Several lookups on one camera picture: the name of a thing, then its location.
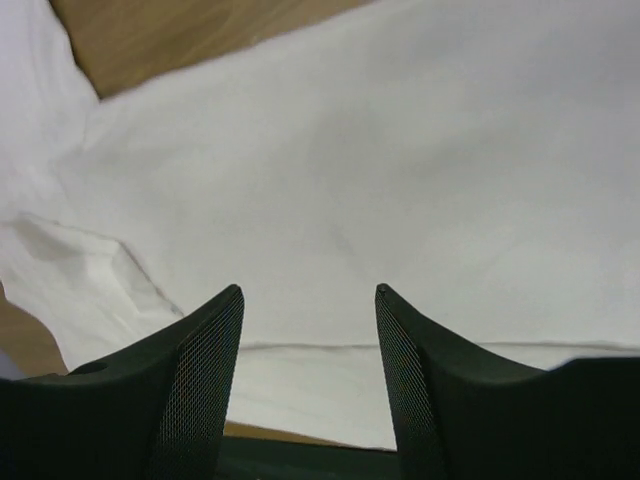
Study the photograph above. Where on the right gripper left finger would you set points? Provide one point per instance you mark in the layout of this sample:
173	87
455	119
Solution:
155	409

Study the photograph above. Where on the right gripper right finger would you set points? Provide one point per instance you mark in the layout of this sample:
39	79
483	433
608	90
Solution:
460	411

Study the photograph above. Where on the white t shirt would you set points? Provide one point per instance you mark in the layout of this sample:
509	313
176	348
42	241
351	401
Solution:
481	157

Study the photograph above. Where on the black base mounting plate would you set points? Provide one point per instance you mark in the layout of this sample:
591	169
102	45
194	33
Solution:
252	459

